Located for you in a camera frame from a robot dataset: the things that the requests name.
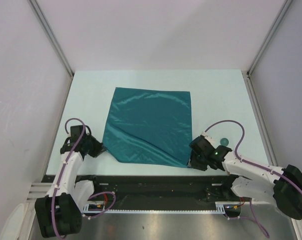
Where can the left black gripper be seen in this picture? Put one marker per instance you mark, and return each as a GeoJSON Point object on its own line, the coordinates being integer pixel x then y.
{"type": "Point", "coordinates": [99, 148]}

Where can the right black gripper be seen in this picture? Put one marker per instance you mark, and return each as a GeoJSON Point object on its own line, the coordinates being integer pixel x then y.
{"type": "Point", "coordinates": [192, 161]}

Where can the teal satin napkin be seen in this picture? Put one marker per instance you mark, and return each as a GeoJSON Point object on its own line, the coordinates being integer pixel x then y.
{"type": "Point", "coordinates": [149, 127]}

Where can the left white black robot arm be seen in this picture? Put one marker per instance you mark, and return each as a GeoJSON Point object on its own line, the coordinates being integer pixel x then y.
{"type": "Point", "coordinates": [59, 212]}

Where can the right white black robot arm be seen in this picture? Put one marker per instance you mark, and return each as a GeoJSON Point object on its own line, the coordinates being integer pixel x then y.
{"type": "Point", "coordinates": [280, 187]}

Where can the teal plastic spoon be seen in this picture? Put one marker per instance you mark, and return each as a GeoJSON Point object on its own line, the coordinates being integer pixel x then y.
{"type": "Point", "coordinates": [224, 142]}

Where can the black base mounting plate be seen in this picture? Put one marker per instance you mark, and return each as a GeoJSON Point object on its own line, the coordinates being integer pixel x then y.
{"type": "Point", "coordinates": [164, 192]}

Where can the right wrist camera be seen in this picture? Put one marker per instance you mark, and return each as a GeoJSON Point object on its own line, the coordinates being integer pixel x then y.
{"type": "Point", "coordinates": [208, 138]}

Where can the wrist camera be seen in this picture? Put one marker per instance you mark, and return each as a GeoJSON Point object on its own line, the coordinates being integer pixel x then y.
{"type": "Point", "coordinates": [208, 138]}
{"type": "Point", "coordinates": [76, 131]}

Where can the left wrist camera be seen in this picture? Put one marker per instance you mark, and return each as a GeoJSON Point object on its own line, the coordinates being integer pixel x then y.
{"type": "Point", "coordinates": [76, 131]}

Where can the white slotted cable duct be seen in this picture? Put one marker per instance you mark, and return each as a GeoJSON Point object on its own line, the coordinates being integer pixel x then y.
{"type": "Point", "coordinates": [218, 209]}

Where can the left aluminium frame post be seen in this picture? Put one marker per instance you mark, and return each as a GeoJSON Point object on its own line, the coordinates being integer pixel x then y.
{"type": "Point", "coordinates": [38, 12]}

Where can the aluminium frame post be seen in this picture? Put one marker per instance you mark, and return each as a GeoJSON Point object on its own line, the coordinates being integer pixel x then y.
{"type": "Point", "coordinates": [38, 12]}
{"type": "Point", "coordinates": [270, 35]}

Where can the right aluminium frame post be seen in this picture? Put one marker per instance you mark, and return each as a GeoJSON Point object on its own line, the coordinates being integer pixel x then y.
{"type": "Point", "coordinates": [270, 35]}

